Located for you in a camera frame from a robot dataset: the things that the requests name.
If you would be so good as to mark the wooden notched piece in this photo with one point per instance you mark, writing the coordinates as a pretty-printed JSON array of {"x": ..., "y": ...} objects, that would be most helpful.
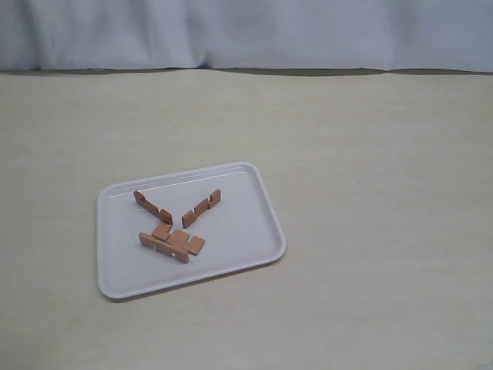
[
  {"x": 178, "y": 238},
  {"x": 191, "y": 216},
  {"x": 164, "y": 215}
]

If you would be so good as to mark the wooden notched piece front edge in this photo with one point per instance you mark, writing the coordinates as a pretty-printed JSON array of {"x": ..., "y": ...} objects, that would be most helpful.
[{"x": 170, "y": 250}]

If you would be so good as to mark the white plastic tray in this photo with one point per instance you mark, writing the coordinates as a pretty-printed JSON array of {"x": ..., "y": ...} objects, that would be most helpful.
[{"x": 241, "y": 232}]

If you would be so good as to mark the white backdrop cloth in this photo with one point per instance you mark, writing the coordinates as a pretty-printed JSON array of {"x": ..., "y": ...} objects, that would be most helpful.
[{"x": 65, "y": 35}]

